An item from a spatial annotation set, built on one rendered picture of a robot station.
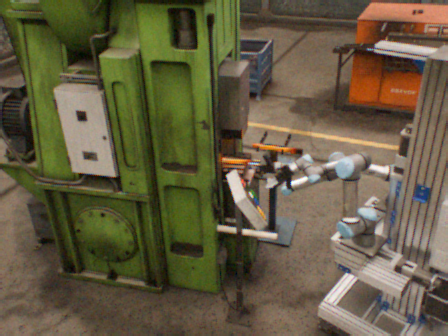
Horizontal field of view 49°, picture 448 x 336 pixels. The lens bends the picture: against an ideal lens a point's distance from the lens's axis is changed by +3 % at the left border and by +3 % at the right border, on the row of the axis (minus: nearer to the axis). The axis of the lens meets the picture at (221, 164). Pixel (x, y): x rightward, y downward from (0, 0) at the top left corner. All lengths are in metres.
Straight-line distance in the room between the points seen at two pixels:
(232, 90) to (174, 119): 0.44
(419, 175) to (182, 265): 1.92
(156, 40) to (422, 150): 1.69
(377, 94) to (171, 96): 4.20
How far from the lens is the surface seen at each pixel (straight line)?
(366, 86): 6.93
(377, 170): 3.66
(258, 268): 4.24
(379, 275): 3.23
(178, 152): 3.38
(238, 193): 3.04
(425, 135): 2.98
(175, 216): 3.71
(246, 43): 7.91
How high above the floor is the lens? 2.89
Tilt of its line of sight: 31 degrees down
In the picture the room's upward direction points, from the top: 2 degrees counter-clockwise
